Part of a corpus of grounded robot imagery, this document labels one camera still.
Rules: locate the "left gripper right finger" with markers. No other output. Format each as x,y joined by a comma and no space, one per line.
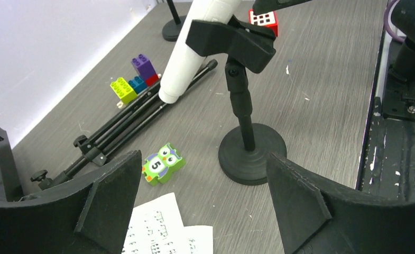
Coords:
318,215

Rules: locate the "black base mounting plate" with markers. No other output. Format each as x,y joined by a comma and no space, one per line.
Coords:
387,168

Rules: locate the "black round microphone stand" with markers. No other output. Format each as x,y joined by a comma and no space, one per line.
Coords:
171,29

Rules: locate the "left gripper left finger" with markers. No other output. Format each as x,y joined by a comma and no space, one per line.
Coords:
88,214

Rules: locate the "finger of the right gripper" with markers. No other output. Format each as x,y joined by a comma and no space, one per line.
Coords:
265,6

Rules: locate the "red white cube block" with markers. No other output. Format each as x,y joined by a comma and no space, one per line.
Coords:
268,20

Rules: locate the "colourful toy brick car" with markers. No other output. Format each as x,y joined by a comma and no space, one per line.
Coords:
129,90

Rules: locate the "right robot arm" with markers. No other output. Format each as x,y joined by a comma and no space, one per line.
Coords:
399,13

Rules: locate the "sheet music page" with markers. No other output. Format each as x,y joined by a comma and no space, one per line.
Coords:
200,239
156,227

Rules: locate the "green owl number block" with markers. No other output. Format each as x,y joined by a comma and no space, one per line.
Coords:
159,167

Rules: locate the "black music stand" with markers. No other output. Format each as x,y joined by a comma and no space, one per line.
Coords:
96,149

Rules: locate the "white toy microphone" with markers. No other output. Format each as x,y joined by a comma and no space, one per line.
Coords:
184,62

